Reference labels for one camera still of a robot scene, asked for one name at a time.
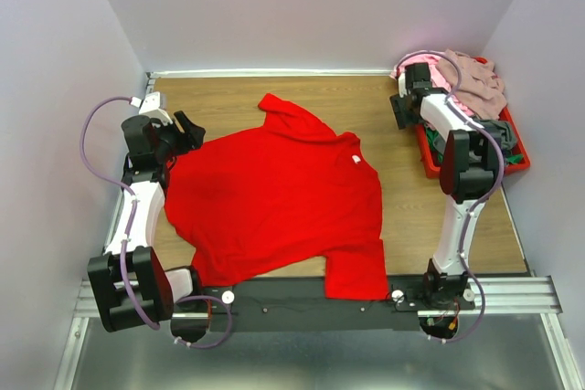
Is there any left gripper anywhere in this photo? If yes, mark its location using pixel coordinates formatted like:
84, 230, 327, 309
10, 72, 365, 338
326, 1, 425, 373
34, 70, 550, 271
152, 111, 207, 162

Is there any red plastic bin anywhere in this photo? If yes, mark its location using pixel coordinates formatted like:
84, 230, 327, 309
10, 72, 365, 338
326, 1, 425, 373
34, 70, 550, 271
414, 57, 532, 179

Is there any red t-shirt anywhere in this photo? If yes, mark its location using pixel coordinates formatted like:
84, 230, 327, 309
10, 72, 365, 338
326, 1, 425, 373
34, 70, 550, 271
165, 94, 389, 300

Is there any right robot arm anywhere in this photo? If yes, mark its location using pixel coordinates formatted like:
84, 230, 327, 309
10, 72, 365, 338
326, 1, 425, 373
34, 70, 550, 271
390, 63, 505, 310

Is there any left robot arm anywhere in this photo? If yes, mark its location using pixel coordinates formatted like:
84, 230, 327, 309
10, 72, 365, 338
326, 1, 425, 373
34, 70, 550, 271
88, 111, 206, 332

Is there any light pink shirt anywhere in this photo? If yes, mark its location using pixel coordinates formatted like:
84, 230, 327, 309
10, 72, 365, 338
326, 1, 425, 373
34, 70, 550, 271
390, 53, 452, 91

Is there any dusty pink shirt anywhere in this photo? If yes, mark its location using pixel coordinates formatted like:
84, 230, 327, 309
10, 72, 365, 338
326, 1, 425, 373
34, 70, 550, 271
443, 49, 507, 120

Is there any grey shirt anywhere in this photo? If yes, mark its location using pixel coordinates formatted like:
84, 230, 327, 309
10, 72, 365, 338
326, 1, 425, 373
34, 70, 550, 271
425, 120, 518, 153

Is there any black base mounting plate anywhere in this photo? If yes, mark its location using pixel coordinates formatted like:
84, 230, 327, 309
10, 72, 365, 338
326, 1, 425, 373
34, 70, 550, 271
170, 275, 480, 347

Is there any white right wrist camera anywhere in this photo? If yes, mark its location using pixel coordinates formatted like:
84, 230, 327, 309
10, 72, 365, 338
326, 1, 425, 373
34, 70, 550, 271
397, 70, 409, 97

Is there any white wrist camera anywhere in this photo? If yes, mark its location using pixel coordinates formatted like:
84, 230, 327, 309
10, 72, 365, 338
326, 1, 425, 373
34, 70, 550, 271
397, 70, 409, 97
130, 92, 173, 126

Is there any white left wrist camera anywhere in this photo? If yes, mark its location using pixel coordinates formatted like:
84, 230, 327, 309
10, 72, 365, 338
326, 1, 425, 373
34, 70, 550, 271
130, 92, 173, 126

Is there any aluminium left rail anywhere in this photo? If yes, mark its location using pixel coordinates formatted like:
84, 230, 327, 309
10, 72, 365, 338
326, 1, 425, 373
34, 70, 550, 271
79, 96, 162, 283

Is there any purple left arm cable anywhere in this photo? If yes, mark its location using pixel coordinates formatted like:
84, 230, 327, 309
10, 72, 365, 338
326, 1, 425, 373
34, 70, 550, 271
80, 95, 161, 332

